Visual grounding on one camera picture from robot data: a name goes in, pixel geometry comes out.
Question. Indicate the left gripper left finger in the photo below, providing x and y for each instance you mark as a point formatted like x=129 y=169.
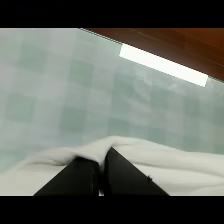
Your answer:
x=74 y=180

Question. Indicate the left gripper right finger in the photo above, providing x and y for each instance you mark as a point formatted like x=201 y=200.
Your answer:
x=128 y=176

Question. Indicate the white garment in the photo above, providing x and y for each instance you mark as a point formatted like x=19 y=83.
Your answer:
x=180 y=170

